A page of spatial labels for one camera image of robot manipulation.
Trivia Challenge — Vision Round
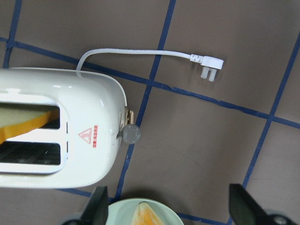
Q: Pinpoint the white toaster power cord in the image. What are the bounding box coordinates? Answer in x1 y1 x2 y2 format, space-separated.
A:
75 47 225 83

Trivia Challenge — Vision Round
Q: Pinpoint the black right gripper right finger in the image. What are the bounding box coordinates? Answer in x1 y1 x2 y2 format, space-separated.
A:
229 184 269 225

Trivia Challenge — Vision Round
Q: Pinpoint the yellow toast slice in toaster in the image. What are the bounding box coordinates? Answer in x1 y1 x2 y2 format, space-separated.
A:
0 104 60 143

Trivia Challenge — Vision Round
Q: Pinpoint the white two-slot toaster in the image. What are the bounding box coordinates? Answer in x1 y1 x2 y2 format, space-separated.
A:
0 67 141 188

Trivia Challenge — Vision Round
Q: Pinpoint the yellow toast slice on plate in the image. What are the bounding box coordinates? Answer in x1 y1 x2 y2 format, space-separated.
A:
131 202 164 225

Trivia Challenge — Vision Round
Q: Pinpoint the light green plate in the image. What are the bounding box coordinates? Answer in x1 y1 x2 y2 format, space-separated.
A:
106 198 183 225

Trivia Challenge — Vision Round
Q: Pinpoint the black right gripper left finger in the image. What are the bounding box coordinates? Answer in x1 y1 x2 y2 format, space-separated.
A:
79 187 108 225

